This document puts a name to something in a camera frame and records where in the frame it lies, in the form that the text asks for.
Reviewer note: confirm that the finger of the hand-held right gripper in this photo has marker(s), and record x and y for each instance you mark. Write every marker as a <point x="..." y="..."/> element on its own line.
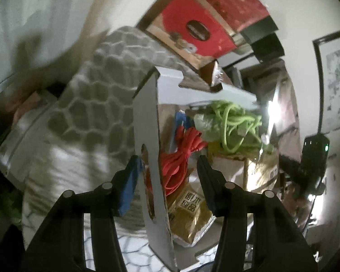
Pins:
<point x="289" y="165"/>

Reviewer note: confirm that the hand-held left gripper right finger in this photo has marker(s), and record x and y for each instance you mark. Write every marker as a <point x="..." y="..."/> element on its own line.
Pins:
<point x="209" y="194"/>

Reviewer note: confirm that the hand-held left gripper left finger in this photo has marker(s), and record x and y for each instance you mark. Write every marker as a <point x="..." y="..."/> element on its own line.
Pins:
<point x="130" y="181"/>

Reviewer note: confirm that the gold foil snack bag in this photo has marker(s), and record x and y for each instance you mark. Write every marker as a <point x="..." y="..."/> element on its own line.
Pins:
<point x="189" y="221"/>

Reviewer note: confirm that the white and brown cardboard box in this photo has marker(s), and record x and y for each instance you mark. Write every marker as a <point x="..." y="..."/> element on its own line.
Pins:
<point x="147" y="124"/>

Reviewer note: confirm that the blue and white packet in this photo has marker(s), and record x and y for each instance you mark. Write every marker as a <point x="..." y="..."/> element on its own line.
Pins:
<point x="182" y="121"/>

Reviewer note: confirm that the bright lamp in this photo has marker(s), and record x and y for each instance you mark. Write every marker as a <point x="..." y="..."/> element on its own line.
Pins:
<point x="272" y="107"/>

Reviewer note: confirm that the red paper gift bag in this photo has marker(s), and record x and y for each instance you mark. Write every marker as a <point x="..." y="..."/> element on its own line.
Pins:
<point x="181" y="14"/>

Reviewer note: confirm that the red gift box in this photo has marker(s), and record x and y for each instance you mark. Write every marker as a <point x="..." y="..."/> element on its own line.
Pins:
<point x="232" y="0"/>

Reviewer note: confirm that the framed wall painting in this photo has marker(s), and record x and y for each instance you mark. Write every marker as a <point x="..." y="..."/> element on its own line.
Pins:
<point x="337" y="76"/>

